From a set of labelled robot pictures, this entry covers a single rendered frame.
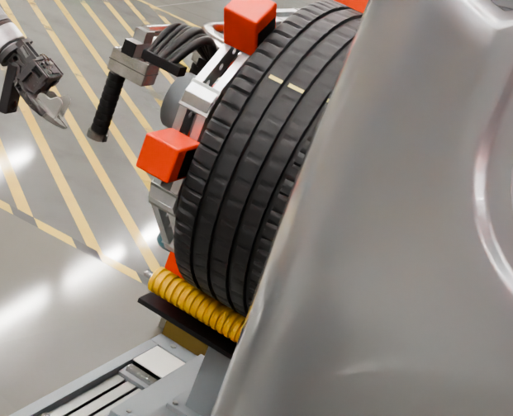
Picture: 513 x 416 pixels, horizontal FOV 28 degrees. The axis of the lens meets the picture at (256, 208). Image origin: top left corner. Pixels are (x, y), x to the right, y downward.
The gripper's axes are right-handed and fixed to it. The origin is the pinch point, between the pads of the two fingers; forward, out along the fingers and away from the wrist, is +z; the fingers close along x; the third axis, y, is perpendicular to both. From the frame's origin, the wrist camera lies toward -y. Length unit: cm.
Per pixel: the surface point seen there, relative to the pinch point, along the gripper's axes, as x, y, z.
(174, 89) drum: -0.4, 27.5, 12.6
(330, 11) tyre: -3, 65, 24
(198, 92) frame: -23, 41, 22
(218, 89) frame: -21, 44, 23
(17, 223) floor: 78, -82, -12
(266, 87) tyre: -24, 53, 30
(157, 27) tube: -8.8, 37.0, 3.2
